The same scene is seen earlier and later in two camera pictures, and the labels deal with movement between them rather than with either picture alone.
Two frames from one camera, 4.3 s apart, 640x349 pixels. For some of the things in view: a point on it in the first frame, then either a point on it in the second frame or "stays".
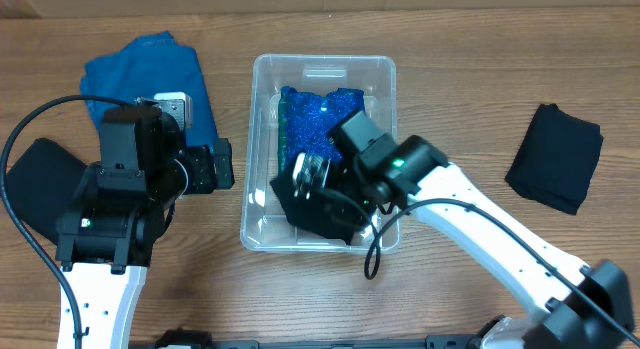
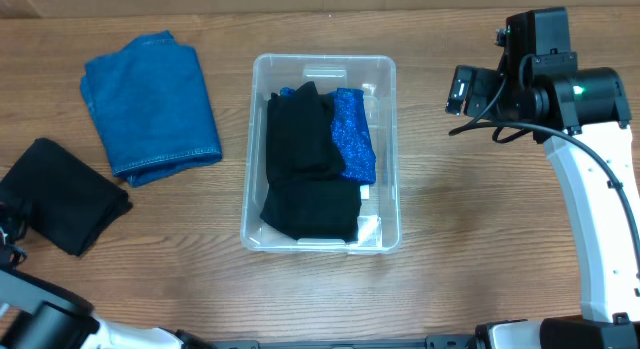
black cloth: (556, 160) → (301, 146)
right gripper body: (361, 191) → (516, 103)
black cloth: (41, 184) stays
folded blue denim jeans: (153, 64) stays
